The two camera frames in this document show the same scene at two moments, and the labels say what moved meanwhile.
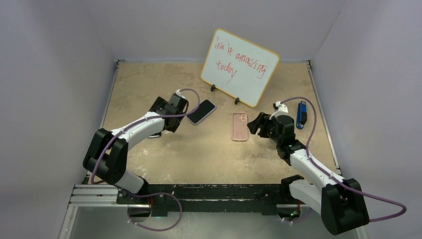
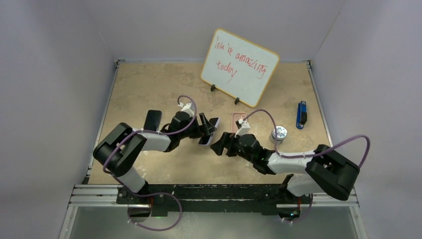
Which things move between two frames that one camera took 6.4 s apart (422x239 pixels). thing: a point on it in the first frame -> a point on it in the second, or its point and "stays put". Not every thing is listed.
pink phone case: (239, 126) stays put
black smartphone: (204, 109) -> (205, 140)
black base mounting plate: (264, 198) stays put
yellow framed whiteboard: (238, 67) stays put
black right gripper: (254, 126) -> (218, 147)
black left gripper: (160, 103) -> (198, 129)
